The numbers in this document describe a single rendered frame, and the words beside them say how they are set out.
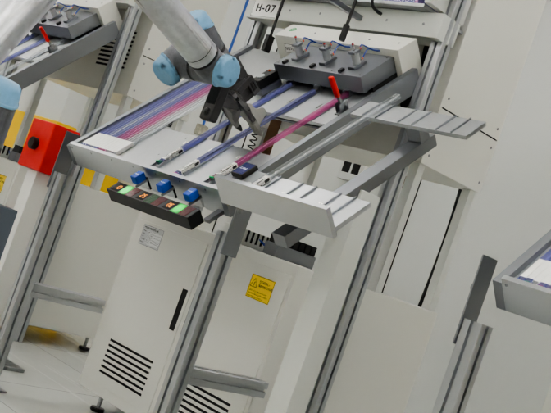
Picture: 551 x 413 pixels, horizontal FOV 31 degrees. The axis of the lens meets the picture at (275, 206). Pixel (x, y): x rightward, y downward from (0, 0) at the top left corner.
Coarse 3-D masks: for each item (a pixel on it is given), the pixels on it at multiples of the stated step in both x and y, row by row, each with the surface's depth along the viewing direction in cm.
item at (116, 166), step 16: (80, 144) 274; (80, 160) 277; (96, 160) 269; (112, 160) 262; (128, 160) 256; (112, 176) 267; (128, 176) 260; (160, 176) 247; (176, 176) 241; (176, 192) 245; (208, 192) 233; (208, 208) 237
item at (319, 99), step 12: (240, 60) 308; (252, 60) 306; (264, 60) 303; (276, 60) 300; (252, 72) 296; (300, 84) 279; (312, 84) 277; (264, 96) 278; (276, 96) 275; (288, 96) 274; (312, 96) 269; (324, 96) 268; (348, 96) 263; (360, 96) 262; (276, 108) 268; (300, 108) 264; (312, 108) 262; (288, 120) 270; (312, 120) 256; (324, 120) 254
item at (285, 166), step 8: (392, 96) 232; (384, 104) 229; (368, 112) 227; (376, 112) 228; (360, 120) 225; (344, 128) 223; (352, 128) 224; (328, 136) 221; (336, 136) 221; (320, 144) 218; (304, 152) 216; (312, 152) 217; (296, 160) 214; (280, 168) 212; (288, 168) 213; (272, 176) 211
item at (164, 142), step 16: (144, 144) 268; (160, 144) 266; (176, 144) 263; (208, 144) 258; (144, 160) 259; (176, 160) 255; (192, 160) 252; (208, 160) 249; (224, 160) 248; (256, 160) 243; (192, 176) 244; (208, 176) 242
